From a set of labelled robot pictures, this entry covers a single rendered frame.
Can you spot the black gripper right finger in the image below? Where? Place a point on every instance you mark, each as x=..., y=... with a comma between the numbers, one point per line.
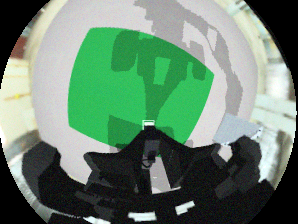
x=179, y=158

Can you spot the green circuit board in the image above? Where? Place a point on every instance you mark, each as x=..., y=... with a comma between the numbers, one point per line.
x=122, y=80

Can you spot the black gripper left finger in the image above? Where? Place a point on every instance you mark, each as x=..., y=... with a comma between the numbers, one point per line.
x=127, y=162

